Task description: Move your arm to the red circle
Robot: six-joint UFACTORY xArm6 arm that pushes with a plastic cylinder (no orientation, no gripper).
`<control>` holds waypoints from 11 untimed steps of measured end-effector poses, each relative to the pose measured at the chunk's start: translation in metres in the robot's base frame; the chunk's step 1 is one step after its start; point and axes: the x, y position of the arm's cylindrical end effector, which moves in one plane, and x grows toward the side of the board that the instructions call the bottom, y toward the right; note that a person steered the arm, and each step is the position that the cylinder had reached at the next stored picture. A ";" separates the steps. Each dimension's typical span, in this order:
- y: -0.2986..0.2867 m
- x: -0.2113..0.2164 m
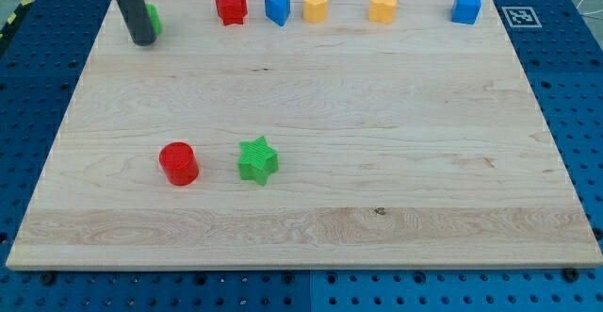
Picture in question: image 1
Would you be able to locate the black cylindrical robot arm stick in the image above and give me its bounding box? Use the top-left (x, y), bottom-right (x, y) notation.
top-left (116, 0), bottom-right (157, 46)

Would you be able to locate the green star block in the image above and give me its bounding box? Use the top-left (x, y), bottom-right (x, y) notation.
top-left (237, 136), bottom-right (279, 186)

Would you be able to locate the wooden board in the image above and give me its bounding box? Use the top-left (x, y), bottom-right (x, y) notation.
top-left (7, 0), bottom-right (602, 271)

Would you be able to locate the red cylinder block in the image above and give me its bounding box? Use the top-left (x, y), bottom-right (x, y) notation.
top-left (159, 141), bottom-right (200, 186)

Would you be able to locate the blue triangular block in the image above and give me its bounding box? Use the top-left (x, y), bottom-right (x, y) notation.
top-left (264, 0), bottom-right (291, 26)

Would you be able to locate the yellow hexagon block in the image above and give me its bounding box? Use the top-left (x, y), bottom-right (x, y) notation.
top-left (302, 0), bottom-right (329, 24)

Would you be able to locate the red star block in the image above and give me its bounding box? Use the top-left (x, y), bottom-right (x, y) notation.
top-left (215, 0), bottom-right (248, 26)

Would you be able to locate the yellow heart block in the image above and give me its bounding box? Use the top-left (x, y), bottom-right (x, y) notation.
top-left (367, 0), bottom-right (398, 25)

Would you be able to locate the green block behind stick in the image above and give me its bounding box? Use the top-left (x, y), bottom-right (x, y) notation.
top-left (146, 3), bottom-right (163, 36)

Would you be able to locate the blue cube block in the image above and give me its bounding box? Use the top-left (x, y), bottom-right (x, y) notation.
top-left (451, 0), bottom-right (481, 25)

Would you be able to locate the white fiducial marker tag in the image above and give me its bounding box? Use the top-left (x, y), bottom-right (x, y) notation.
top-left (501, 6), bottom-right (542, 28)

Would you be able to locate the white cable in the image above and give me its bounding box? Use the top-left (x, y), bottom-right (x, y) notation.
top-left (575, 0), bottom-right (603, 21)

